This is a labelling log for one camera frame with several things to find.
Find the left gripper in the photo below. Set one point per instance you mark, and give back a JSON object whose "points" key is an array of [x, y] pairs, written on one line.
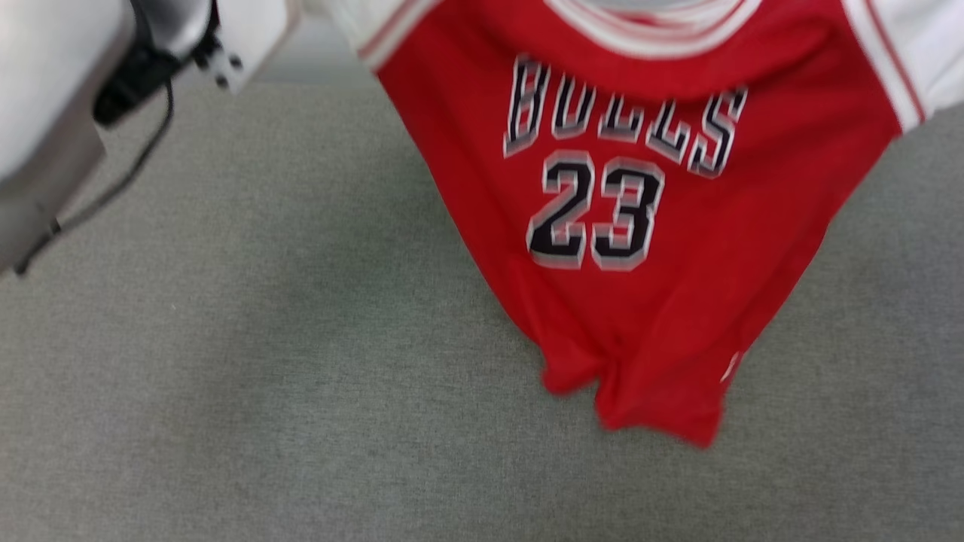
{"points": [[143, 71]]}

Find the red basketball jersey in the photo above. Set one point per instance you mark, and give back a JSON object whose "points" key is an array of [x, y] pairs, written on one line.
{"points": [[678, 263]]}

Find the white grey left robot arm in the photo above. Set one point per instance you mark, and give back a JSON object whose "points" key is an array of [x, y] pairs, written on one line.
{"points": [[45, 90]]}

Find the grey fabric sofa cushion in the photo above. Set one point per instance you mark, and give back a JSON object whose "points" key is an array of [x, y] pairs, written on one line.
{"points": [[226, 376]]}

